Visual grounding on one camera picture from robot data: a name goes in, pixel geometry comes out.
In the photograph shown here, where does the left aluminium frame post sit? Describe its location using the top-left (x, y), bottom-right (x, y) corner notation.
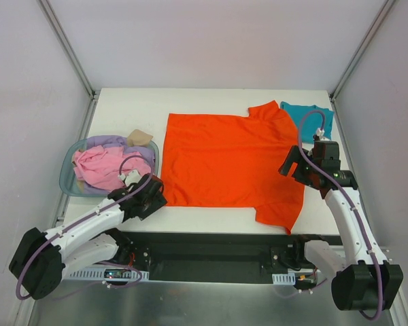
top-left (37, 0), bottom-right (99, 100)

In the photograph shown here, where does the purple cable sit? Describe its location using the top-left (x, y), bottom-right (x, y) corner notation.
top-left (16, 154), bottom-right (154, 302)
top-left (297, 110), bottom-right (387, 321)

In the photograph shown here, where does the white cable duct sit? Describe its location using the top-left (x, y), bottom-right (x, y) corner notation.
top-left (65, 266), bottom-right (150, 282)
top-left (272, 272), bottom-right (296, 286)

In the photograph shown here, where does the right white cable duct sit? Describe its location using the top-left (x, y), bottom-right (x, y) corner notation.
top-left (272, 272), bottom-right (296, 286)

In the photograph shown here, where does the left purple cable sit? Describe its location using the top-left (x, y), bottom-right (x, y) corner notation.
top-left (16, 154), bottom-right (154, 302)

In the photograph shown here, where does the orange t shirt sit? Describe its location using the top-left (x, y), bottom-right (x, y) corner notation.
top-left (161, 101), bottom-right (305, 234)

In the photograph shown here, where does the aluminium frame post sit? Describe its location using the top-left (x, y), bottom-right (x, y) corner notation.
top-left (328, 0), bottom-right (398, 101)
top-left (37, 0), bottom-right (99, 100)

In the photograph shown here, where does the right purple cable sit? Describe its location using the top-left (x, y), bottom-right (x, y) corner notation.
top-left (297, 110), bottom-right (387, 321)

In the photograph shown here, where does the translucent blue basket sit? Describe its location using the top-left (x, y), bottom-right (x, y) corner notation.
top-left (59, 139), bottom-right (159, 197)

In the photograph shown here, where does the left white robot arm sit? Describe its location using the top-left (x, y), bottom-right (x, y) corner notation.
top-left (9, 174), bottom-right (167, 301)

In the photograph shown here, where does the beige t shirt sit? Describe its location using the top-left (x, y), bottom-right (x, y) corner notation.
top-left (126, 129), bottom-right (153, 147)

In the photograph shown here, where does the pink t shirt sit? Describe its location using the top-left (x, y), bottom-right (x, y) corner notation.
top-left (71, 145), bottom-right (153, 191)

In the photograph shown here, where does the left white cable duct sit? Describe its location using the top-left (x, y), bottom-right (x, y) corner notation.
top-left (65, 266), bottom-right (150, 282)

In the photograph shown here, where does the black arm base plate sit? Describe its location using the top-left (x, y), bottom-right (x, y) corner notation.
top-left (90, 228), bottom-right (330, 285)

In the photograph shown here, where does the lavender t shirt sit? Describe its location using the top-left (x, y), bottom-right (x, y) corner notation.
top-left (86, 135), bottom-right (156, 161)

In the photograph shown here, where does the right aluminium frame post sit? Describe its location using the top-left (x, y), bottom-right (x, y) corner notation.
top-left (328, 0), bottom-right (398, 101)

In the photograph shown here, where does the folded teal t shirt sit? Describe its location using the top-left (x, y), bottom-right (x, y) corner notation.
top-left (280, 101), bottom-right (334, 143)

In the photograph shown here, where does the aluminium front rail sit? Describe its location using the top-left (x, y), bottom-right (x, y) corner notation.
top-left (333, 247), bottom-right (392, 262)

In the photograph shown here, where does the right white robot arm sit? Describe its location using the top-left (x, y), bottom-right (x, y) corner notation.
top-left (279, 140), bottom-right (403, 315)

